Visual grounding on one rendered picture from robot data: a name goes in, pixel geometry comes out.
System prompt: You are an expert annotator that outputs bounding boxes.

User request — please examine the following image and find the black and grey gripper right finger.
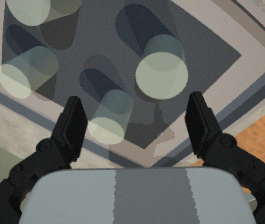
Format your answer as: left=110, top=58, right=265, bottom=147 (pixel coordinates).
left=185, top=91, right=265, bottom=224

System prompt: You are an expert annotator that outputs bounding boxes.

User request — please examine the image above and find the clear glass jar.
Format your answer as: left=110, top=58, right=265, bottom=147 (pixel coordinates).
left=136, top=34, right=188, bottom=99
left=6, top=0, right=82, bottom=26
left=88, top=90, right=133, bottom=144
left=0, top=46, right=58, bottom=99

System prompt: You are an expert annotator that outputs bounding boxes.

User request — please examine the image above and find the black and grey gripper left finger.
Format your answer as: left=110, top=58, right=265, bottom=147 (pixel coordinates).
left=0, top=96, right=88, bottom=224

